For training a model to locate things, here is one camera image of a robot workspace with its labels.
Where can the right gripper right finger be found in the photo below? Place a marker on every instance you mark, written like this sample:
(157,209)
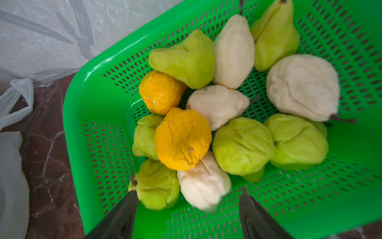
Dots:
(256,222)

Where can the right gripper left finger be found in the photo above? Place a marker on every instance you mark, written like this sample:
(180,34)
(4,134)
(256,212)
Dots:
(119,222)

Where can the orange pear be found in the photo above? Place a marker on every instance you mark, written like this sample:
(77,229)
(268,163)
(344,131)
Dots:
(182,139)
(161,92)

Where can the green pear bottom left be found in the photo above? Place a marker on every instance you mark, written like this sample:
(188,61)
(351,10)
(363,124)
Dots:
(157,186)

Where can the green pear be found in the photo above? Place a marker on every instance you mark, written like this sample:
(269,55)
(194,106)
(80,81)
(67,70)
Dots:
(157,186)
(191,61)
(243,147)
(275,35)
(144,136)
(300,143)

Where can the cream pear bottom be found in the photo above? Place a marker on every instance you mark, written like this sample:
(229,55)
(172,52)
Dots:
(204,185)

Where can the cream pear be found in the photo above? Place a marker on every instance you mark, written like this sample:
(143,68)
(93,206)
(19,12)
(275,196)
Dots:
(204,185)
(234,53)
(218,104)
(306,86)

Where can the green pear centre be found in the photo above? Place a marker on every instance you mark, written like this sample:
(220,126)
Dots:
(243,147)

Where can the green plastic basket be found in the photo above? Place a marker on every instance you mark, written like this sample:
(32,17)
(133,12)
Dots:
(102,106)

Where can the cream pear right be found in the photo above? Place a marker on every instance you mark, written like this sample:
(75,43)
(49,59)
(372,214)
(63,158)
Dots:
(306,86)

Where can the white printed plastic bag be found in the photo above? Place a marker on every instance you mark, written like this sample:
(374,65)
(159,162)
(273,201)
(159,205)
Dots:
(16,104)

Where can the cream pear top centre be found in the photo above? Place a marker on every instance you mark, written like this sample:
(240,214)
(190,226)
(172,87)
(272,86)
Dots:
(234,53)

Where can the green pear top left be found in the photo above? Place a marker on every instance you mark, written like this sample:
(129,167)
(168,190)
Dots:
(191,61)

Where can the green pear top right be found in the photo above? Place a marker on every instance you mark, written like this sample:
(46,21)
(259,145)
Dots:
(275,35)

